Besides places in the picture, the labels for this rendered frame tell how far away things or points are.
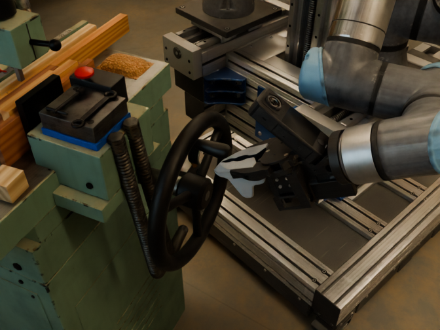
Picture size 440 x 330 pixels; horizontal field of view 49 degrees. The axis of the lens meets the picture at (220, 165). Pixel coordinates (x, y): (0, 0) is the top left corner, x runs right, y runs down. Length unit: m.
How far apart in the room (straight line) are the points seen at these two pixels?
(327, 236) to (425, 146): 1.05
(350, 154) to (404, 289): 1.24
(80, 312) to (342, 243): 0.88
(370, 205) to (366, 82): 1.10
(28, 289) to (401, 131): 0.68
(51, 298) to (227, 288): 0.88
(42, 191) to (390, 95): 0.52
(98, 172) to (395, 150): 0.41
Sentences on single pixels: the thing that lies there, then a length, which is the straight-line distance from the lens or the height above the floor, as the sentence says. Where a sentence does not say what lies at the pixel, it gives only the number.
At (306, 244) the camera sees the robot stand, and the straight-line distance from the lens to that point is 1.57.
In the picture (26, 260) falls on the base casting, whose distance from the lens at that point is 0.86.
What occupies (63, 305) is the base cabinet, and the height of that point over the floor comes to 0.63.
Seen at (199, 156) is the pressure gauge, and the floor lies 0.67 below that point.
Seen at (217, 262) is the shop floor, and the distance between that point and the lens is 1.76.
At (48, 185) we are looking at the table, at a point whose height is 0.89.
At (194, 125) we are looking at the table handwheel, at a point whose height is 0.95.
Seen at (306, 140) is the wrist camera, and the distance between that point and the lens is 0.63.
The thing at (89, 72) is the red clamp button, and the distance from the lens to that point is 0.78.
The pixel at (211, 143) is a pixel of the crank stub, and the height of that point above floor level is 0.94.
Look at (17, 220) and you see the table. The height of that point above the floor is 0.88.
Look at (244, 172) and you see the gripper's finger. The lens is 0.66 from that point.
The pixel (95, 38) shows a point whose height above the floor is 0.94.
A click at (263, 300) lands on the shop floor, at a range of 1.68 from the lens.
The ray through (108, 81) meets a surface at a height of 1.01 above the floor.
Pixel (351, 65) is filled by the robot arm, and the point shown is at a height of 1.08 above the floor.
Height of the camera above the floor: 1.40
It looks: 41 degrees down
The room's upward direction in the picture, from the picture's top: straight up
